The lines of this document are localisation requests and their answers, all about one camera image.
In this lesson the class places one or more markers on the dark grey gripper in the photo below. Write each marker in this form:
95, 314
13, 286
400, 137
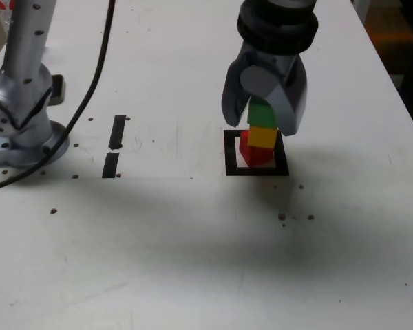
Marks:
272, 63

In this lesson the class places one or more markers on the green cube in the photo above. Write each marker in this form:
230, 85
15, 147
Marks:
259, 115

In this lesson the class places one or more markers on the yellow cube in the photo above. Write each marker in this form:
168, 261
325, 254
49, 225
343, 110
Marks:
261, 137

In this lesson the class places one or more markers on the red cube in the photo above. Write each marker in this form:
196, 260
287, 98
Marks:
258, 158

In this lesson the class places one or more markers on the black tape square outline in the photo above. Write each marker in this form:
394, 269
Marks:
229, 151

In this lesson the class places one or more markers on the black tape strip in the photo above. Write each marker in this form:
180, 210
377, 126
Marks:
117, 134

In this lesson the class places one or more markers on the dark rectangular tray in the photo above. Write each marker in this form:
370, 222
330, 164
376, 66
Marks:
59, 89

